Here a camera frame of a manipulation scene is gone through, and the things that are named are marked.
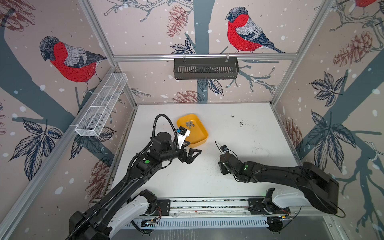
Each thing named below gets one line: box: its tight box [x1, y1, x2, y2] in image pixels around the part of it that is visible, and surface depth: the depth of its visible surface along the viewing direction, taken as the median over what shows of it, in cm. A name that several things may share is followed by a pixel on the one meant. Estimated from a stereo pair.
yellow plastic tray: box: [177, 114, 209, 148], surface depth 108 cm
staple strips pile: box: [185, 121, 195, 129], surface depth 110 cm
